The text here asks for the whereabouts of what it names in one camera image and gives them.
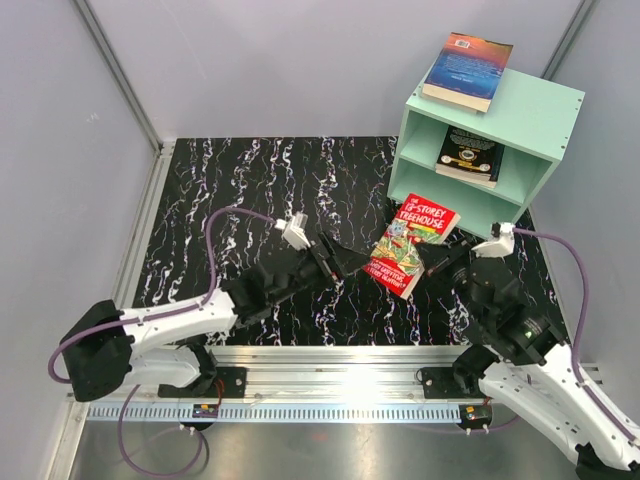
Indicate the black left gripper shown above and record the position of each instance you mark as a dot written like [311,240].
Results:
[342,261]

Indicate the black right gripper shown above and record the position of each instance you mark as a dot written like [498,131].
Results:
[438,258]

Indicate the red treehouse book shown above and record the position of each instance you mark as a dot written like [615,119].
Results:
[395,262]

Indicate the black paperback book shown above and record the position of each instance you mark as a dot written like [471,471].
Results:
[466,156]

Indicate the blue orange sunset book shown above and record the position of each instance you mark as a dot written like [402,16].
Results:
[468,70]

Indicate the dark blue paperback book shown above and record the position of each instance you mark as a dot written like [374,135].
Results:
[496,166]

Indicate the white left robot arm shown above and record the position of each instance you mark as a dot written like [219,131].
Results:
[164,346]

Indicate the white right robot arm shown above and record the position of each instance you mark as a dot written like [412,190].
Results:
[520,358]

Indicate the black marbled table mat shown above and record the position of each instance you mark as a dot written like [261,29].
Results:
[211,225]

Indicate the right control board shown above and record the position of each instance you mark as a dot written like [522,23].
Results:
[475,416]

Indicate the control board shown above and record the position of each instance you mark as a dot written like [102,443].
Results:
[475,416]
[205,411]

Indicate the mint green wooden shelf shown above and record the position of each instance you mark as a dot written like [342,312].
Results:
[533,118]

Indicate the left control board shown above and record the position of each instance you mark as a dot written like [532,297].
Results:
[205,411]

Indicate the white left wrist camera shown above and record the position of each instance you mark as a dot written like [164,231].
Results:
[293,231]

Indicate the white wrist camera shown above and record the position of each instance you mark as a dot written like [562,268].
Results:
[293,231]
[500,244]

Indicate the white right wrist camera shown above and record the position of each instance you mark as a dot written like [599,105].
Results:
[500,244]

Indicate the aluminium mounting rail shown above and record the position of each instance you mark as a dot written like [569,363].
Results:
[343,375]

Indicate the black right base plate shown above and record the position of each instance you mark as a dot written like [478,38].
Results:
[450,383]

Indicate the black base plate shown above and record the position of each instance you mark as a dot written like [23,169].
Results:
[230,382]
[450,383]

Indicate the white slotted cable duct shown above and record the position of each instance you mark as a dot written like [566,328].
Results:
[433,413]

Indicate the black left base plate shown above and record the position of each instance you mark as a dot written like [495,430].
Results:
[230,382]

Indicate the left aluminium frame post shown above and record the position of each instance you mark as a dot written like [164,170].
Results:
[108,54]

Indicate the aluminium frame post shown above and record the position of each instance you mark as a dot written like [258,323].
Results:
[108,54]
[578,21]

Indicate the right aluminium frame post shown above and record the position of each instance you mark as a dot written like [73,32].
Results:
[578,21]

